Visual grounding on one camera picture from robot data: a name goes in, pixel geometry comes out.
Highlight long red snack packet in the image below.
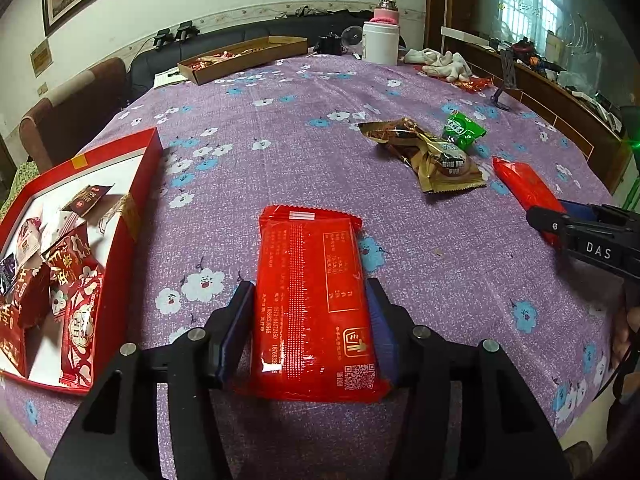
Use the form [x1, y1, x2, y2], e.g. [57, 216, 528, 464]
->
[247, 204, 392, 404]

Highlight dark brown snack packet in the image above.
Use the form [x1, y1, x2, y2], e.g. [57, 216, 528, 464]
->
[61, 184, 115, 217]

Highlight black purple snack packet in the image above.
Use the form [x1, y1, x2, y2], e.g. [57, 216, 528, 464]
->
[0, 254, 19, 295]

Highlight small black object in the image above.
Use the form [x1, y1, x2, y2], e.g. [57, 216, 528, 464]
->
[319, 32, 347, 56]

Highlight black devices on sofa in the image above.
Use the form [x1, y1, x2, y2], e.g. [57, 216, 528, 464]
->
[152, 20, 201, 52]

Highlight white plastic jar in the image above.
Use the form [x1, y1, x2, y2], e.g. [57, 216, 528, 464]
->
[361, 20, 400, 66]

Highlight red gift box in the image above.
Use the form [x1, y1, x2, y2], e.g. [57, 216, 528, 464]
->
[0, 127, 163, 396]

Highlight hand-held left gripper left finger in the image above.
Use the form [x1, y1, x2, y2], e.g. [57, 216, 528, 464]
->
[45, 280, 257, 480]

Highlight wooden side cabinet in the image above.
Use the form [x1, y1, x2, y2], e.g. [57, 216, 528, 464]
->
[439, 25, 640, 197]

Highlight purple floral tablecloth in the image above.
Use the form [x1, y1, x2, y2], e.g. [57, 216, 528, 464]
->
[0, 52, 627, 462]

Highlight green patterned cloth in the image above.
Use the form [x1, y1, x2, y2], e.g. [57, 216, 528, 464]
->
[0, 162, 29, 212]

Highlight dark red snack packet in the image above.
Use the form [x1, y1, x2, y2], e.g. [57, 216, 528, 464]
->
[0, 260, 52, 378]

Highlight brown cardboard tray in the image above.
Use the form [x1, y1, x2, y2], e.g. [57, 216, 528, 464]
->
[177, 35, 310, 86]

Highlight white cloth gloves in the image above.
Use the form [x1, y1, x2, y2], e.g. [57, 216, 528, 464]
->
[403, 48, 474, 84]

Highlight pink thermos bottle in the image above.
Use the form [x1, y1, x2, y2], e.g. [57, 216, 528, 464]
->
[374, 0, 401, 26]

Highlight white paper sheet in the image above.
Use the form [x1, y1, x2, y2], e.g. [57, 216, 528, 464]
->
[152, 70, 184, 90]

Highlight red heart-patterned snack packet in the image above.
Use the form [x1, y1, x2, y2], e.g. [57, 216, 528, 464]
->
[58, 271, 105, 387]

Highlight red candy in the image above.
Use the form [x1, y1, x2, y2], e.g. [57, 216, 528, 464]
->
[46, 226, 92, 282]

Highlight person's right hand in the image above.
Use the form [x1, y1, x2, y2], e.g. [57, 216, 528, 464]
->
[607, 305, 640, 403]

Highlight wide red snack packet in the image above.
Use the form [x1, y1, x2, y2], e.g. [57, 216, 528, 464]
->
[492, 156, 567, 222]

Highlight green snack packet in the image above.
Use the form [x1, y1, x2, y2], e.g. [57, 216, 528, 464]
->
[442, 111, 488, 151]

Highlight small gold wall plaque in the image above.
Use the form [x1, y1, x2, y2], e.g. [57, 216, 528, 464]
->
[29, 39, 55, 79]

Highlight white dotted snack packet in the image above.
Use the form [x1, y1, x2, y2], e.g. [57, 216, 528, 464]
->
[40, 210, 77, 252]

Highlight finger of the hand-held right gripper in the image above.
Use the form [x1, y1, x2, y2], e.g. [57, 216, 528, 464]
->
[556, 199, 632, 227]
[526, 205, 576, 250]

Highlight black phone stand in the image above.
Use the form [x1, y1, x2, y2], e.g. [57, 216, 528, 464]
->
[489, 49, 517, 112]

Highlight brown armchair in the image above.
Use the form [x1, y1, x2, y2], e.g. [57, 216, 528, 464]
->
[18, 57, 129, 174]

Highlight red crumpled wrapper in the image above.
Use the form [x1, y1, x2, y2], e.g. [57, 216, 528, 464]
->
[457, 75, 494, 94]

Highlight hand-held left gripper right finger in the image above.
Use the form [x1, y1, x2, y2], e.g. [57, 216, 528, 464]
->
[364, 277, 573, 480]

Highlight black leather sofa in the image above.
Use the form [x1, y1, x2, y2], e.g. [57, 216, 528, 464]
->
[127, 9, 407, 103]

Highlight gold brown snack packet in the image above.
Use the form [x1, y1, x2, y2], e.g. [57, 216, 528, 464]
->
[357, 117, 486, 194]

